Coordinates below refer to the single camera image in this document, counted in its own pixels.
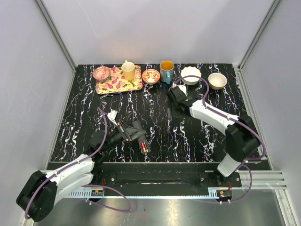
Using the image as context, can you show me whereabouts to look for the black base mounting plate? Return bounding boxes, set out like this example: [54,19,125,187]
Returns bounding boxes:
[93,162,242,188]

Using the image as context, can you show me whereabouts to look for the connector box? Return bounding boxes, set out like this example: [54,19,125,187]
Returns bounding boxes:
[91,187,104,197]
[217,190,232,200]

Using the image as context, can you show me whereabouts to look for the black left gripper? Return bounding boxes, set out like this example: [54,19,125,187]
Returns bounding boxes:
[101,121,146,152]

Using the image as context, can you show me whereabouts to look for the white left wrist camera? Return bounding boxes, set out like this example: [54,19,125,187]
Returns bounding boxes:
[107,109,118,126]

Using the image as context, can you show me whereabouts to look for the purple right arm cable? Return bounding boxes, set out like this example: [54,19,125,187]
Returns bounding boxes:
[174,75,267,204]

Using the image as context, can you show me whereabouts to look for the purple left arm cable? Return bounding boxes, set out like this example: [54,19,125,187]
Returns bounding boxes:
[24,107,132,220]

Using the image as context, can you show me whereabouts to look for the red orange battery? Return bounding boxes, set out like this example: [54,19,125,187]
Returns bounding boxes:
[141,142,147,153]

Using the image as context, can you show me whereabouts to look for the pink patterned bowl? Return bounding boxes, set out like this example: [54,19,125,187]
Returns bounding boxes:
[93,66,111,82]

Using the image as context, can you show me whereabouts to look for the black remote control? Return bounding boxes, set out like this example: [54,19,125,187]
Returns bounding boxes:
[138,138,151,154]

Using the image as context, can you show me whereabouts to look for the yellow mug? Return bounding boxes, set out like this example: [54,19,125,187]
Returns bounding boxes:
[121,60,135,81]

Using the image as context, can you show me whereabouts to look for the white scalloped bowl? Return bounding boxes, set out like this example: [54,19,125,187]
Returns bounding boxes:
[180,66,202,85]

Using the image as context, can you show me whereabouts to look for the beige round bowl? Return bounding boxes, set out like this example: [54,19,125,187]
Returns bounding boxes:
[208,73,228,90]

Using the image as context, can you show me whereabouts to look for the floral rectangular tray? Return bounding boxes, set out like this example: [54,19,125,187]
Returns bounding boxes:
[96,65,143,95]

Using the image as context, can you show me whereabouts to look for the blue mug orange inside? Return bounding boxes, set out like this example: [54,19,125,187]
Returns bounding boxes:
[160,61,174,84]

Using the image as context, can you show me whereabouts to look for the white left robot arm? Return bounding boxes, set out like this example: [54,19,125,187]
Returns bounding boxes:
[16,120,146,222]

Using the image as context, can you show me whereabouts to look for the left connector box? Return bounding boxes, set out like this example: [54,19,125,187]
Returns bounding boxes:
[91,187,104,197]

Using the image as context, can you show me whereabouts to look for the orange floral small bowl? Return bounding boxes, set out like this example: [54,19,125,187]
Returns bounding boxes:
[142,69,160,85]

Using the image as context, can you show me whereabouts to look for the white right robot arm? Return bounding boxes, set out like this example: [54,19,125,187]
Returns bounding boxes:
[167,86,262,186]

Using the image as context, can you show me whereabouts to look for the right connector box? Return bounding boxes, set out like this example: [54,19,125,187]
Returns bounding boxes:
[217,190,232,200]

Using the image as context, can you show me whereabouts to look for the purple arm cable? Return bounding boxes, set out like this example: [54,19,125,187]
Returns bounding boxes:
[174,75,267,204]
[24,107,132,220]

